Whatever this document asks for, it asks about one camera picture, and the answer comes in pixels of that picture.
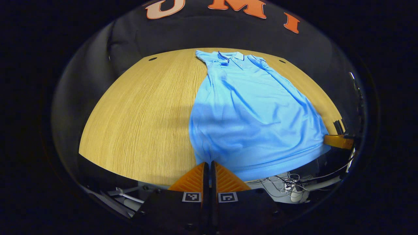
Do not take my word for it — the white metal frame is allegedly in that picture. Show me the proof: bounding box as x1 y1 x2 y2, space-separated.
107 186 146 213

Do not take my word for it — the light blue polo T-shirt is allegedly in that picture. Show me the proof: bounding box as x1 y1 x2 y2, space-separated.
189 50 332 182

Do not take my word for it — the tangle of thin cables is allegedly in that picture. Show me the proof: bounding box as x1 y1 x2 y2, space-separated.
251 157 355 196

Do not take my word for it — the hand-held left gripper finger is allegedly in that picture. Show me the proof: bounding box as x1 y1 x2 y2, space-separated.
133 162 210 235
211 161 288 235

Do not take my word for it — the white plastic object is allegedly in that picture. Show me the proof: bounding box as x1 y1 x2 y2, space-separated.
289 184 311 203

